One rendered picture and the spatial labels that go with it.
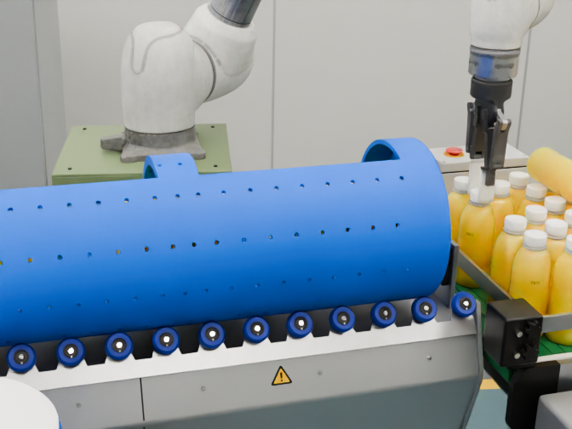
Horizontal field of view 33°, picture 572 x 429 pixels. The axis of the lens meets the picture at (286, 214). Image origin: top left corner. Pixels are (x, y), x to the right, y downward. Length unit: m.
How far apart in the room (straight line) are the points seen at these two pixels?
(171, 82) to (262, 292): 0.66
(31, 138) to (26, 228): 1.67
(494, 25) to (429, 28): 2.67
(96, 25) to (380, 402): 2.89
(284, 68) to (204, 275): 2.91
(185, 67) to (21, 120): 1.13
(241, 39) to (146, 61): 0.25
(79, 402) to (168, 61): 0.78
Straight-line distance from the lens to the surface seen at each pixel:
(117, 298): 1.49
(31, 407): 1.31
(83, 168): 2.06
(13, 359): 1.56
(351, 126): 4.46
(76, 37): 4.33
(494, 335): 1.65
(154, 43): 2.05
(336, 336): 1.66
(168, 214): 1.48
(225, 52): 2.18
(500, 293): 1.76
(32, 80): 3.08
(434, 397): 1.77
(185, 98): 2.08
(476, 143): 1.87
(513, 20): 1.76
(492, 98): 1.80
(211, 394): 1.62
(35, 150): 3.14
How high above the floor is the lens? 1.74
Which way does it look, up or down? 22 degrees down
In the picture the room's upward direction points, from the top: 1 degrees clockwise
